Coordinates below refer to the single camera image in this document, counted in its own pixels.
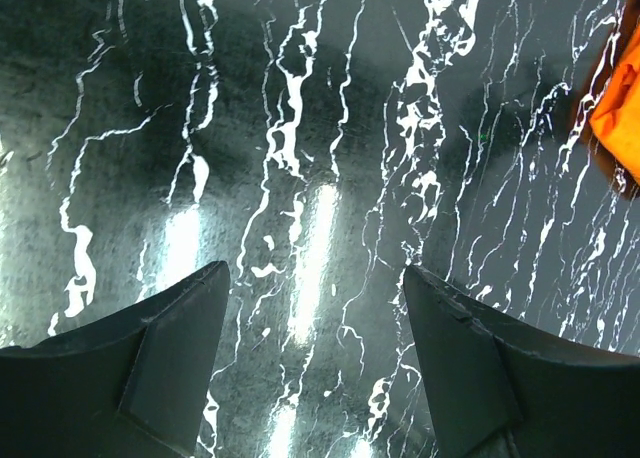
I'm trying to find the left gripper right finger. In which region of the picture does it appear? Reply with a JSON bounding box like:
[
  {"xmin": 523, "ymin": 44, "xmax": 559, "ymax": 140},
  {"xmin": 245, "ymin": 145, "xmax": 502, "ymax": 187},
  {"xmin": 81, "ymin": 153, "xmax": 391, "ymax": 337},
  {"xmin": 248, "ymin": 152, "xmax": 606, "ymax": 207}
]
[{"xmin": 403, "ymin": 265, "xmax": 639, "ymax": 457}]

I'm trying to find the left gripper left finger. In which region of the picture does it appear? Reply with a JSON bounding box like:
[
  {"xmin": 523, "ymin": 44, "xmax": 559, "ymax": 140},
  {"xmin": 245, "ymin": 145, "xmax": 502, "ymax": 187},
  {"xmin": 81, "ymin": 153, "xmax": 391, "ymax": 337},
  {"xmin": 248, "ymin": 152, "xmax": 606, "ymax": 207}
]
[{"xmin": 1, "ymin": 261, "xmax": 230, "ymax": 457}]

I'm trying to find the orange t shirt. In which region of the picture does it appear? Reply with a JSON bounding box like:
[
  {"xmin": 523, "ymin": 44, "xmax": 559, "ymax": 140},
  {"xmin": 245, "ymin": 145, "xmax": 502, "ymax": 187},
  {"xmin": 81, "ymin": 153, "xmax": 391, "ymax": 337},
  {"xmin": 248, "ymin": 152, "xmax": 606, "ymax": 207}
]
[{"xmin": 589, "ymin": 24, "xmax": 639, "ymax": 183}]

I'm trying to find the black marble pattern mat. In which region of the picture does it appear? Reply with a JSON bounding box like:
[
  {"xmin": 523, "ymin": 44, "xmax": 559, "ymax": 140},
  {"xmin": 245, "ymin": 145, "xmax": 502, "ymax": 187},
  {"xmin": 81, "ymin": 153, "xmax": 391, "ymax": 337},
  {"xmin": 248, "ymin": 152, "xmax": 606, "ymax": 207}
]
[{"xmin": 1, "ymin": 0, "xmax": 639, "ymax": 457}]

